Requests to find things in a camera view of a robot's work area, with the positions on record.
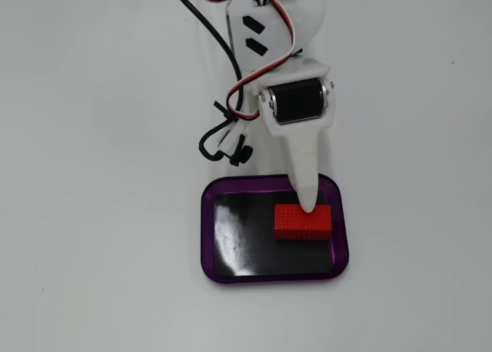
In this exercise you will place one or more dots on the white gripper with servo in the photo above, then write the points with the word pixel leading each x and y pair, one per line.
pixel 297 102

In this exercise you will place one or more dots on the white pointed moving gripper finger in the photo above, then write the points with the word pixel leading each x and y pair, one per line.
pixel 303 163

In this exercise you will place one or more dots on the red perforated rectangular block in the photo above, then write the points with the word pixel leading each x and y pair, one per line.
pixel 303 223

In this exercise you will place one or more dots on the purple tray with black bottom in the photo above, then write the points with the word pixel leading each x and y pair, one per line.
pixel 246 236

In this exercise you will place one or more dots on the small black camera module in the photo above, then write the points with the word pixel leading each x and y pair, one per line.
pixel 240 152

